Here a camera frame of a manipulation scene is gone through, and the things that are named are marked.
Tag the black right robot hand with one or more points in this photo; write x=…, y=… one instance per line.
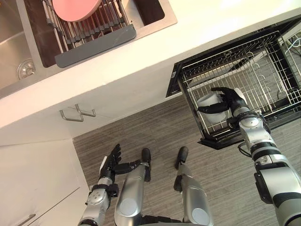
x=231, y=99

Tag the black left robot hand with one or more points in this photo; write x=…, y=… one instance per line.
x=115, y=162

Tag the white cup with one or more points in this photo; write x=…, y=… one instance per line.
x=211, y=106

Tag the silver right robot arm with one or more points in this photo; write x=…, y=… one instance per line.
x=270, y=169

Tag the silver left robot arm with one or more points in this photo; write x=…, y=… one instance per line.
x=97, y=200

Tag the black dishwasher drawer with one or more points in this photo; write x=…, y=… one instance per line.
x=235, y=82

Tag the round sink drain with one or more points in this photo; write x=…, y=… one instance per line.
x=26, y=68

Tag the stainless steel sink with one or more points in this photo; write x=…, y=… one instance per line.
x=47, y=33

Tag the silver left robot leg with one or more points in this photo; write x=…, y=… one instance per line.
x=134, y=188

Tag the silver robot leg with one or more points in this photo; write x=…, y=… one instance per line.
x=188, y=186
x=134, y=188

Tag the silver right robot leg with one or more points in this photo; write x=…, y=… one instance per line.
x=188, y=186

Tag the white cabinet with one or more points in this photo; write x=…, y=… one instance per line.
x=40, y=181

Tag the grey roll-up drying rack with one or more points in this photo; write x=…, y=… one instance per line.
x=91, y=33

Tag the pink plate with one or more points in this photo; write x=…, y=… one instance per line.
x=74, y=10

